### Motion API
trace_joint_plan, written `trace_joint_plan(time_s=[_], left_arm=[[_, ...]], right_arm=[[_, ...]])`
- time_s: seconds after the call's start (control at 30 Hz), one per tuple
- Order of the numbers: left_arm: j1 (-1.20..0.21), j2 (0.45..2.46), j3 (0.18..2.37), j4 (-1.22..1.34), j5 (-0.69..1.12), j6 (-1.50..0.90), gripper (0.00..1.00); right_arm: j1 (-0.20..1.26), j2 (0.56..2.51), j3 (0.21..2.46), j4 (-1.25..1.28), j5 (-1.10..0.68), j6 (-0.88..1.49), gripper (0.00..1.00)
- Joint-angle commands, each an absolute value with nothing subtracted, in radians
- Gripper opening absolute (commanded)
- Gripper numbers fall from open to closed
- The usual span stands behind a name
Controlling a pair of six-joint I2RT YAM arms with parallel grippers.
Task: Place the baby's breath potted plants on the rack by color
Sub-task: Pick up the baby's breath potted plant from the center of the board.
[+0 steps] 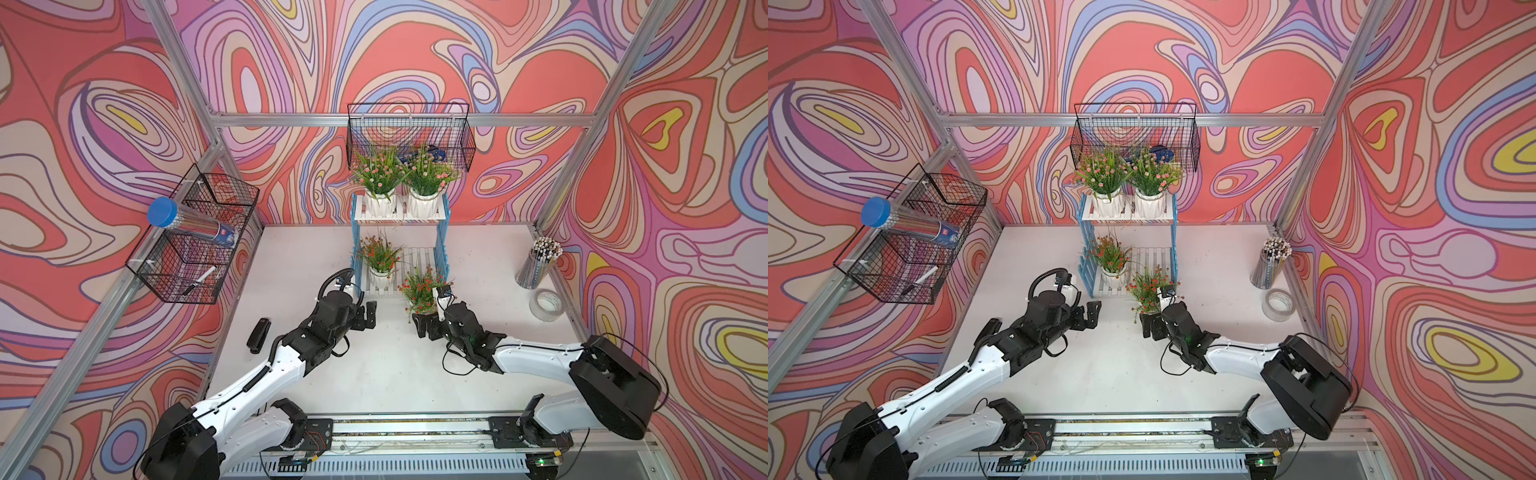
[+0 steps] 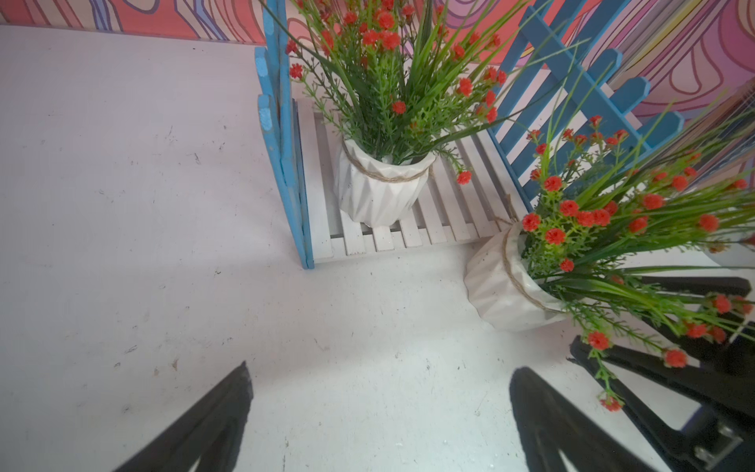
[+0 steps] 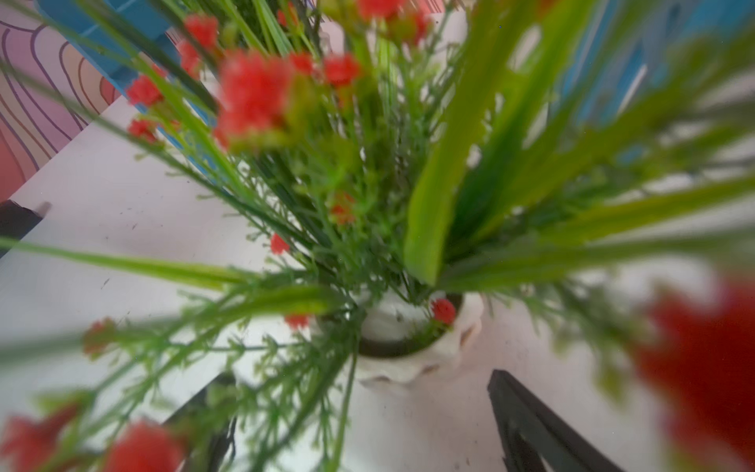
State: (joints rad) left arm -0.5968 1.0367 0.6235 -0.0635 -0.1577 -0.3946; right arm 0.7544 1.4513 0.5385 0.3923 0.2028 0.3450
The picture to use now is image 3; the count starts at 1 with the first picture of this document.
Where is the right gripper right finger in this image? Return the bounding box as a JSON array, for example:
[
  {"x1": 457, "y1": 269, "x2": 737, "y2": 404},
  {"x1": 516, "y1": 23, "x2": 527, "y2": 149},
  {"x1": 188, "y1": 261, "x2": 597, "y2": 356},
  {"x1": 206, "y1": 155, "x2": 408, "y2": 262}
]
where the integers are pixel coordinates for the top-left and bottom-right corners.
[{"x1": 488, "y1": 370, "x2": 621, "y2": 472}]

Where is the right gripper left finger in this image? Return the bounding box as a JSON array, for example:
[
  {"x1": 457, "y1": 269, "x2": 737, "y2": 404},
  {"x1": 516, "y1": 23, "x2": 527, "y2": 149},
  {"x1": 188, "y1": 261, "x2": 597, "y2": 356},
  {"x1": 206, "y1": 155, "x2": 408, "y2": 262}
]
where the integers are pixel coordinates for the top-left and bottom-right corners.
[{"x1": 162, "y1": 372, "x2": 237, "y2": 471}]

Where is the black rectangular box on table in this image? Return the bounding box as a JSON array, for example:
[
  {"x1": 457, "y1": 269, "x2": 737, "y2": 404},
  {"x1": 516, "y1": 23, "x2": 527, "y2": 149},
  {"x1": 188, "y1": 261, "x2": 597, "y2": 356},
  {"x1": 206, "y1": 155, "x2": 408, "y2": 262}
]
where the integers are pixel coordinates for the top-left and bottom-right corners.
[{"x1": 0, "y1": 200, "x2": 51, "y2": 240}]

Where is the blue white wooden plant rack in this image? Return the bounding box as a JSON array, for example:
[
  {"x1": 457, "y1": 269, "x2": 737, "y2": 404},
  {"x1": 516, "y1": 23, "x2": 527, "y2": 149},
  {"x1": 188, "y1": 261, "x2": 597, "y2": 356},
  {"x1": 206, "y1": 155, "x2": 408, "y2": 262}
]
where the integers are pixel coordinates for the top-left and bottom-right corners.
[{"x1": 34, "y1": 0, "x2": 755, "y2": 178}]

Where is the red flower pot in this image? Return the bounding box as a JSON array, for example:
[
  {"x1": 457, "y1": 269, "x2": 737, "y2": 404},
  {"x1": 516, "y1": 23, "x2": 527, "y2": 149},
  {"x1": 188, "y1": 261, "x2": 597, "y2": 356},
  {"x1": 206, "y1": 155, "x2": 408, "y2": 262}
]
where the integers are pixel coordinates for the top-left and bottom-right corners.
[{"x1": 1, "y1": 1, "x2": 754, "y2": 471}]

